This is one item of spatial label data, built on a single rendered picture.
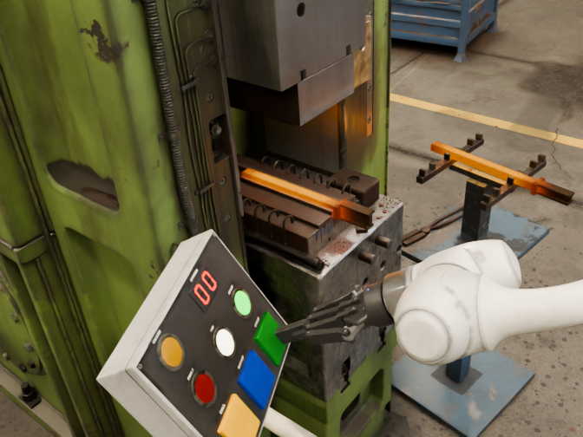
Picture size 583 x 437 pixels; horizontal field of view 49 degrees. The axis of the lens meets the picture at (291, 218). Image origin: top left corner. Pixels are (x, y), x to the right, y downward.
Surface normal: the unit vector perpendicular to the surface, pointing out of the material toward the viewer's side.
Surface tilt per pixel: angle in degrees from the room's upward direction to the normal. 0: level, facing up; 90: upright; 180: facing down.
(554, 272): 0
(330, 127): 90
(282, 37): 90
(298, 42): 90
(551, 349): 0
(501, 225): 0
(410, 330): 74
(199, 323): 60
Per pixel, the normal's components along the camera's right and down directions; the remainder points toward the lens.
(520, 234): -0.07, -0.82
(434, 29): -0.54, 0.51
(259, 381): 0.81, -0.34
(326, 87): 0.78, 0.32
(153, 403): -0.23, 0.57
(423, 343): -0.55, 0.24
